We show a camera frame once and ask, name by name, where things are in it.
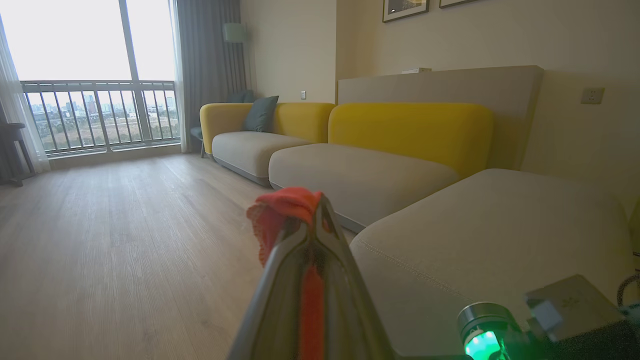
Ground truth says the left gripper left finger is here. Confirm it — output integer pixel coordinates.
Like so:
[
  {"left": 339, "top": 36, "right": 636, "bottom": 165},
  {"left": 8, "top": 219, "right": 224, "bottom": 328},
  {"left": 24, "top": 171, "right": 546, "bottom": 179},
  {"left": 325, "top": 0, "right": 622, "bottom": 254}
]
[{"left": 227, "top": 221, "right": 314, "bottom": 360}]

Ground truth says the blue-grey armchair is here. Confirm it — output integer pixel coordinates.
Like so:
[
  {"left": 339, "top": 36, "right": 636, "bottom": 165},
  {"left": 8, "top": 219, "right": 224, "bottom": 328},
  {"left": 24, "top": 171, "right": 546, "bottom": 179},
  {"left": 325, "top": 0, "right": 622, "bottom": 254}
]
[{"left": 189, "top": 126, "right": 207, "bottom": 159}]

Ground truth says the grey balcony railing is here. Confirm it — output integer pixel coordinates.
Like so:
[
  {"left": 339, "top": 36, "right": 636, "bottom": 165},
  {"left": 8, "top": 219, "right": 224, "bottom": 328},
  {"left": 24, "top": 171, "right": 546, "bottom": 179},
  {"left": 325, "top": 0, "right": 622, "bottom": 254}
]
[{"left": 20, "top": 79, "right": 181, "bottom": 154}]

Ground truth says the grey curtain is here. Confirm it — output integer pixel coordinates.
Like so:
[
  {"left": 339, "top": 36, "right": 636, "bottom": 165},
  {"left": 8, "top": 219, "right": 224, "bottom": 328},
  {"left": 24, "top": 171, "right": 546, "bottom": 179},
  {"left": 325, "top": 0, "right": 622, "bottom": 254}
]
[{"left": 175, "top": 0, "right": 247, "bottom": 154}]

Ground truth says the white sheer curtain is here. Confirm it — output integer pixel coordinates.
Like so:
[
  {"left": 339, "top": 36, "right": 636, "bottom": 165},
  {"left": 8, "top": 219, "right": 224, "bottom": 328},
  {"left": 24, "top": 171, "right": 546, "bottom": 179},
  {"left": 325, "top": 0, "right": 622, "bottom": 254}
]
[{"left": 0, "top": 14, "right": 51, "bottom": 176}]

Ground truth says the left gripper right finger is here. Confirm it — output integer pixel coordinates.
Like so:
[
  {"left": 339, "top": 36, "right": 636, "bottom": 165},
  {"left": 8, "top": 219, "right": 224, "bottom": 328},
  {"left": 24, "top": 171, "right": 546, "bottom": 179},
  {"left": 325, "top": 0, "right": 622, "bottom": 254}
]
[{"left": 312, "top": 194, "right": 396, "bottom": 360}]

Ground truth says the grey backless sofa seat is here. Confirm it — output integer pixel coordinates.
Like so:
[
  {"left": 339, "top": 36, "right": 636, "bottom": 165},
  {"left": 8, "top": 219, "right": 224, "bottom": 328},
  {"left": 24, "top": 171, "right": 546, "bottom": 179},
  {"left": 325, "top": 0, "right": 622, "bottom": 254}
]
[{"left": 350, "top": 168, "right": 637, "bottom": 360}]

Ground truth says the red knit clothing piece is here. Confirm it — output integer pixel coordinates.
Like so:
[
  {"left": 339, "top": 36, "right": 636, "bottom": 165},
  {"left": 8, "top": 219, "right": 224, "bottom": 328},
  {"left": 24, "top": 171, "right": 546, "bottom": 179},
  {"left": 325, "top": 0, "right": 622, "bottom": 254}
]
[{"left": 246, "top": 187, "right": 327, "bottom": 360}]

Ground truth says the yellow-backed grey sofa section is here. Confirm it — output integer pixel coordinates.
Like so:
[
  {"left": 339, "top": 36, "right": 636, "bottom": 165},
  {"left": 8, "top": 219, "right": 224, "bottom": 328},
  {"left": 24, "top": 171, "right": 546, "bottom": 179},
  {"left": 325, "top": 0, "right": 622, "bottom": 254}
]
[
  {"left": 268, "top": 102, "right": 495, "bottom": 234},
  {"left": 199, "top": 102, "right": 336, "bottom": 188}
]

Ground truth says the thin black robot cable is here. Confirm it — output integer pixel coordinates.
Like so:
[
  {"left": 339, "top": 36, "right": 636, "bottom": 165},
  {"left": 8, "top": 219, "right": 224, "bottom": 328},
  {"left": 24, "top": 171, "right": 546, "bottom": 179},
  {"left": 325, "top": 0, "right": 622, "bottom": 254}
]
[{"left": 616, "top": 271, "right": 640, "bottom": 307}]

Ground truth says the floor lamp with pale shade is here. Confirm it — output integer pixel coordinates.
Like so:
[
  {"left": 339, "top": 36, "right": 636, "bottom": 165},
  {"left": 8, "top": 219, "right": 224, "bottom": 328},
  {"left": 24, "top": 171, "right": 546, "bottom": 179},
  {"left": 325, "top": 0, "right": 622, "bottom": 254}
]
[{"left": 222, "top": 22, "right": 252, "bottom": 98}]

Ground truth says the dark wooden side table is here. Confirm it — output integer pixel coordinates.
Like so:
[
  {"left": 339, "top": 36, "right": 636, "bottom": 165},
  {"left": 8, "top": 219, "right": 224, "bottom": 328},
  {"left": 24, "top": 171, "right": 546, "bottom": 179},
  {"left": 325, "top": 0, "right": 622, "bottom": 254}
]
[{"left": 0, "top": 122, "right": 37, "bottom": 187}]

